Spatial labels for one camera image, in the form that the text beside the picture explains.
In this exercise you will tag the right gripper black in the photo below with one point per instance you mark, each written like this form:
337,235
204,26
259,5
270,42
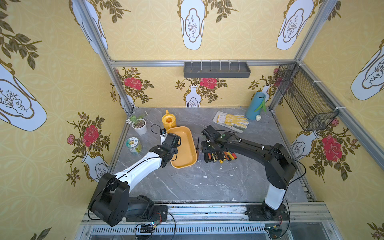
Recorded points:
206,147

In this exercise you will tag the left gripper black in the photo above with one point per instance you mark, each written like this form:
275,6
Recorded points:
173,139

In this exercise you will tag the black yellow cap screwdriver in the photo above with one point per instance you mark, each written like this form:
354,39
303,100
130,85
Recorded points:
220,157

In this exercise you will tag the black ribbed handle screwdriver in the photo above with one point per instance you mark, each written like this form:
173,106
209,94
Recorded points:
206,157

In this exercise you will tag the yellow storage box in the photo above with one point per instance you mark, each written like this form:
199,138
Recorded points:
187,155

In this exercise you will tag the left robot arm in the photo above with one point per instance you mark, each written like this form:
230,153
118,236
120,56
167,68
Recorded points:
111,201

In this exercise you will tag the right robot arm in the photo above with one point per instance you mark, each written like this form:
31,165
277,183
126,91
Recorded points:
279,167

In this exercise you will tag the yellow watering can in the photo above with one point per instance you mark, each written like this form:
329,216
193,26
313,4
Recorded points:
169,120

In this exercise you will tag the yellow white work glove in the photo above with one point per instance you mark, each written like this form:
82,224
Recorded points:
237,123

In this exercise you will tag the round tape tin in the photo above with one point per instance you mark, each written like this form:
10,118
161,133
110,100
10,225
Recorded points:
134,145

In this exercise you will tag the white potted plant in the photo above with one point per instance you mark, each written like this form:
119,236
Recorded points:
138,123

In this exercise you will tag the teal vase with flower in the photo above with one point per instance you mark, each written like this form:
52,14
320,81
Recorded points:
257,105

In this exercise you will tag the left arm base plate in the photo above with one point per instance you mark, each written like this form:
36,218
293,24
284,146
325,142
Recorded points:
155,213

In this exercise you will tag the grey wall shelf rack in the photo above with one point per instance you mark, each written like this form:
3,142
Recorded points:
216,69

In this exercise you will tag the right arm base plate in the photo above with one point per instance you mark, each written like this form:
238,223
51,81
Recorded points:
262,212

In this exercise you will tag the black wire mesh basket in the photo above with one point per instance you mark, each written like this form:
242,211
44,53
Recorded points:
309,104

